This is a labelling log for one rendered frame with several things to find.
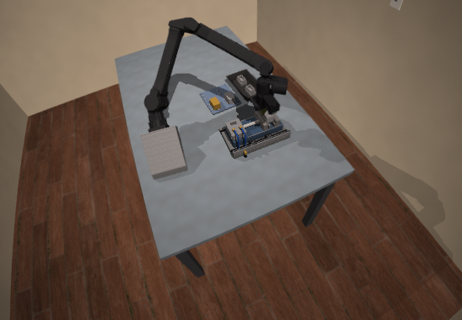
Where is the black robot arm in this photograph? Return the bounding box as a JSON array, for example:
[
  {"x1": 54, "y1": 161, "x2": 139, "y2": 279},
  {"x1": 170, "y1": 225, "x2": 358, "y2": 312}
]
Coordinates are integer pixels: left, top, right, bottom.
[{"x1": 144, "y1": 18, "x2": 288, "y2": 132}]

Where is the yellow brass block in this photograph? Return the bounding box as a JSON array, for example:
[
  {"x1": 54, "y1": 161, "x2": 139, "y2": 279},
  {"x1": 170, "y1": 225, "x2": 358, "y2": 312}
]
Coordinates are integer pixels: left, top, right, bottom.
[{"x1": 209, "y1": 97, "x2": 221, "y2": 110}]

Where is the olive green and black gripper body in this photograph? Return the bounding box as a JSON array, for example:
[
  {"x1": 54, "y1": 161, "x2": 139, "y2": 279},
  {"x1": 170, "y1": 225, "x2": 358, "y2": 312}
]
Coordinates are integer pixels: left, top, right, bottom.
[{"x1": 249, "y1": 90, "x2": 270, "y2": 111}]

